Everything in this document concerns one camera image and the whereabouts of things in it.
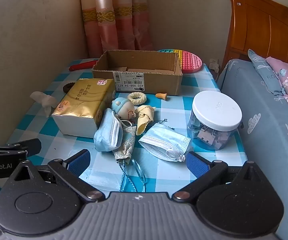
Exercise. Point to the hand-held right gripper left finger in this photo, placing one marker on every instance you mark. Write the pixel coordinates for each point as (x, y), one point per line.
(80, 161)

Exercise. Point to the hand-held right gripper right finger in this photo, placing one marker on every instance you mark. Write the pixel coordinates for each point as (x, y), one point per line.
(196, 163)

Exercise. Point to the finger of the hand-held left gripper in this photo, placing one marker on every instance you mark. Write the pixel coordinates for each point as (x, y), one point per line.
(32, 147)

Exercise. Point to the blue face mask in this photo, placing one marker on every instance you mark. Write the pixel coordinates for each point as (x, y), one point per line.
(106, 135)
(164, 137)

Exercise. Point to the white tissue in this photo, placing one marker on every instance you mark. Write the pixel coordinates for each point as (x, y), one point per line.
(44, 100)

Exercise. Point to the floral pouch with blue ribbon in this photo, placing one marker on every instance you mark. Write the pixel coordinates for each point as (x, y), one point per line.
(126, 142)

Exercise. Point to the brown cardboard box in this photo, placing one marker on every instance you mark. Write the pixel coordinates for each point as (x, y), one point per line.
(159, 82)

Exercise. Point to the binder clips in jar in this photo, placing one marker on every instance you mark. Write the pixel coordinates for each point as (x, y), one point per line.
(206, 136)

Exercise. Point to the flat blue face mask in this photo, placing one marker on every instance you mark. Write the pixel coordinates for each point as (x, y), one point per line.
(164, 137)

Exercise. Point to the thin blue thread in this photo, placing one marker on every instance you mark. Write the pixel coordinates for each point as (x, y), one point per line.
(166, 123)

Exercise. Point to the clear jar with white lid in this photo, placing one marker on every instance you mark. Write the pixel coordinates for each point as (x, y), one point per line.
(216, 110)

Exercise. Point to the blue checkered tablecloth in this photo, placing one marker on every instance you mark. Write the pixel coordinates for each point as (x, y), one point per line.
(173, 110)

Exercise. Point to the gold tissue pack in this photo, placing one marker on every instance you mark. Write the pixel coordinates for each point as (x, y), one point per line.
(81, 100)

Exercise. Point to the pale yellow cloth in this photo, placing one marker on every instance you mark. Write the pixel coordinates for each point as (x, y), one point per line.
(144, 122)

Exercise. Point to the small doll with blue hat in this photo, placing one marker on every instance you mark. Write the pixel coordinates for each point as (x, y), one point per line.
(121, 105)

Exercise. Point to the blue printed bed blanket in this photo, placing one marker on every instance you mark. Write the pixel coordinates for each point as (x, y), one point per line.
(263, 142)

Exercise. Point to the orange foam earplug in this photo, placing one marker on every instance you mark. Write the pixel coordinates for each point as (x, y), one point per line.
(161, 96)

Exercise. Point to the white knitted scrunchie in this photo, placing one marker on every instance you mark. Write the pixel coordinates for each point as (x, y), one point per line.
(130, 97)

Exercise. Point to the red plastic stick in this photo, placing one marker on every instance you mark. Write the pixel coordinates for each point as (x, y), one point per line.
(84, 65)

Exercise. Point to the rainbow bubble pop toy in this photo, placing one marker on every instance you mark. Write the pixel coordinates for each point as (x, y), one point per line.
(191, 62)

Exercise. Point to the blue floral pillow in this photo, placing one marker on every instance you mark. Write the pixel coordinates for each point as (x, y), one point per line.
(261, 66)

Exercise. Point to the pink floral pillow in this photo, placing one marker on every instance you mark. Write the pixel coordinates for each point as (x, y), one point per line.
(286, 80)

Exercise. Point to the pink gold-trimmed curtain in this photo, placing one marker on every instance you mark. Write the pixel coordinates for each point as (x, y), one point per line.
(109, 30)

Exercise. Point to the wooden bed headboard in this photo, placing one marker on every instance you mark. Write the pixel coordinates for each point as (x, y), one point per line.
(258, 25)

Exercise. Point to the white wall charger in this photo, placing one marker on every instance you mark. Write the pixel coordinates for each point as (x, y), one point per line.
(213, 63)

